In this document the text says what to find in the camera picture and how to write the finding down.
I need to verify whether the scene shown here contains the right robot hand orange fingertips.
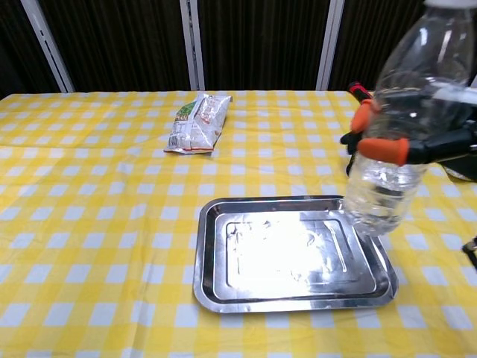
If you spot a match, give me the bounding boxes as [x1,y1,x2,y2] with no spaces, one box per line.
[340,98,477,183]

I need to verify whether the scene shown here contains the transparent plastic bottle white cap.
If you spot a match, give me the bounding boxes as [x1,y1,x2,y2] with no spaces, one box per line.
[341,0,477,237]

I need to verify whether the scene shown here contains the stainless steel rectangular tray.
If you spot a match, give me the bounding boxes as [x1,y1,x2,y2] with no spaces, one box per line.
[192,195,399,314]

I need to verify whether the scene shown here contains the white snack bag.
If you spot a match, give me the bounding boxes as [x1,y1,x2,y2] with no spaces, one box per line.
[163,92,234,154]

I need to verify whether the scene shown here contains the yellow white checked tablecloth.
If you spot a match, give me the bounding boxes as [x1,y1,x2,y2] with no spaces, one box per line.
[0,88,477,358]

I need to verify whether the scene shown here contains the red black handled hammer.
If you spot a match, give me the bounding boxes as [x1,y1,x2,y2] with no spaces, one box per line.
[348,81,375,102]

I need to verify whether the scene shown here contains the white partition post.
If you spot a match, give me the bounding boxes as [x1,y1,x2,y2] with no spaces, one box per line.
[315,0,346,91]
[180,0,206,91]
[20,0,75,93]

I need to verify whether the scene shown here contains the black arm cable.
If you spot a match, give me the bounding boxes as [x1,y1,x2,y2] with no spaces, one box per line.
[461,233,477,270]

